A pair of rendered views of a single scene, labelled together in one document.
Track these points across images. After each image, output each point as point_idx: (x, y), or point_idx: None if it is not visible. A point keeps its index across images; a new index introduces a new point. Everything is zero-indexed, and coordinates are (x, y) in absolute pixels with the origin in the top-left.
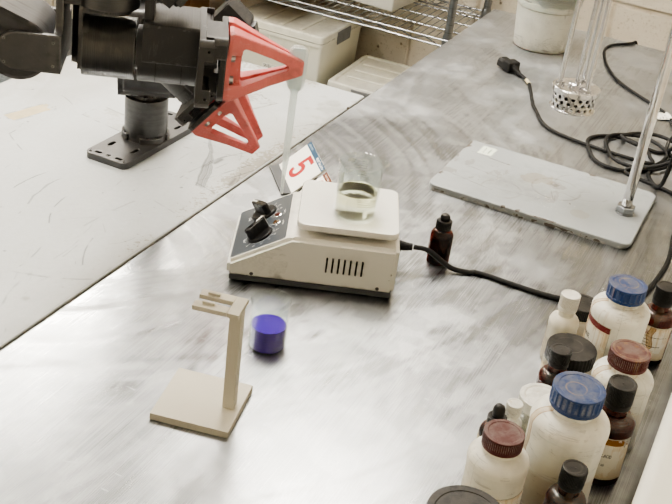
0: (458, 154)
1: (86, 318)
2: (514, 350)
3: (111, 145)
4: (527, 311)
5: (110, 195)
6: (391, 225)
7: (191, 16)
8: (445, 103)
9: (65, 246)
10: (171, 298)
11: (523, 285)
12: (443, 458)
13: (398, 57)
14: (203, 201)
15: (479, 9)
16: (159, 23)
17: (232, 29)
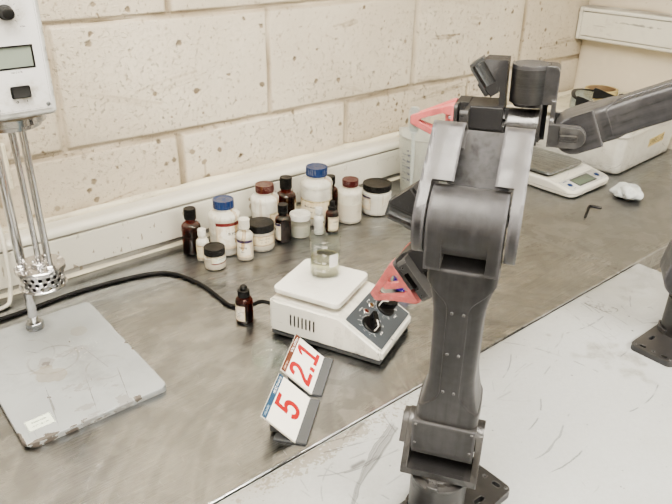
0: (81, 420)
1: (507, 316)
2: (262, 264)
3: (479, 495)
4: (226, 280)
5: (485, 425)
6: (305, 263)
7: (478, 101)
8: None
9: (524, 372)
10: None
11: (210, 289)
12: (348, 235)
13: None
14: (398, 404)
15: None
16: (498, 98)
17: (456, 98)
